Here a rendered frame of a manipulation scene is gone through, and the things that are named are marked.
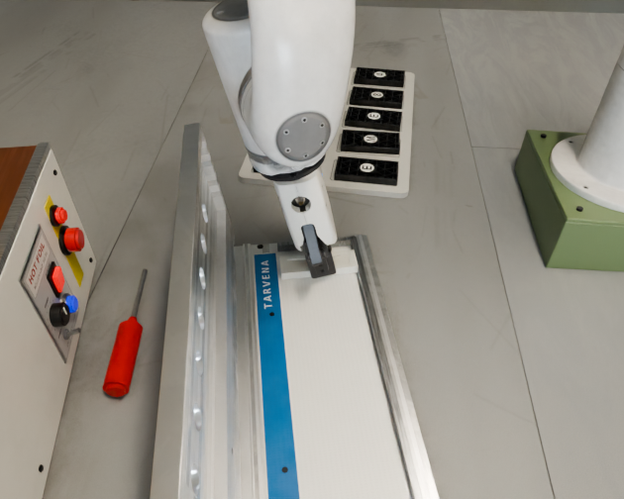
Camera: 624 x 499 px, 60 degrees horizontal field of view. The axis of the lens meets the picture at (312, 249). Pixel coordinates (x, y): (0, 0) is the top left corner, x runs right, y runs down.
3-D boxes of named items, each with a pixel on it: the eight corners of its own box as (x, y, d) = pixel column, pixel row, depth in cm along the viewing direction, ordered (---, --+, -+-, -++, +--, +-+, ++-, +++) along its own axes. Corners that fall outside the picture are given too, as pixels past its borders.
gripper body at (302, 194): (329, 168, 53) (348, 247, 61) (317, 114, 61) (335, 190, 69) (256, 186, 54) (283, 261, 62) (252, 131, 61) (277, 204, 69)
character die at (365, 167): (396, 185, 85) (397, 179, 84) (334, 179, 86) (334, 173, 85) (397, 167, 88) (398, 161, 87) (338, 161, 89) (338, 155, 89)
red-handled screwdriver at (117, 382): (131, 398, 60) (125, 384, 58) (105, 399, 60) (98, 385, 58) (157, 277, 72) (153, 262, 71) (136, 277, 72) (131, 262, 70)
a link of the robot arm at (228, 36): (338, 141, 53) (308, 99, 59) (309, 5, 43) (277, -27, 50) (257, 172, 52) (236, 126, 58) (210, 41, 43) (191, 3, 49)
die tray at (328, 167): (407, 199, 84) (408, 194, 83) (238, 182, 87) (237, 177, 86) (414, 76, 112) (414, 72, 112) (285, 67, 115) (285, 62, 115)
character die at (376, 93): (401, 109, 101) (402, 103, 100) (349, 104, 102) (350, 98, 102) (403, 96, 105) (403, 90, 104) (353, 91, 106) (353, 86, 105)
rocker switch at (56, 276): (64, 297, 58) (54, 277, 56) (55, 298, 58) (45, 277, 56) (69, 280, 60) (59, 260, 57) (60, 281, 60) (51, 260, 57)
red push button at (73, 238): (82, 259, 62) (73, 238, 60) (65, 261, 62) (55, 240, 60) (88, 240, 64) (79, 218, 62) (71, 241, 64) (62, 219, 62)
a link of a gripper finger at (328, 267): (329, 250, 62) (340, 288, 67) (326, 232, 64) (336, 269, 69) (302, 257, 62) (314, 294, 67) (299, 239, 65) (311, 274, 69)
